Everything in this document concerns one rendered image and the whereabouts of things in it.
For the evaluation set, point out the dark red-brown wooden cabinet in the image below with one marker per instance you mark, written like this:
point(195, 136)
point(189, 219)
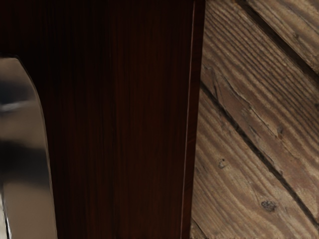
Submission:
point(117, 119)

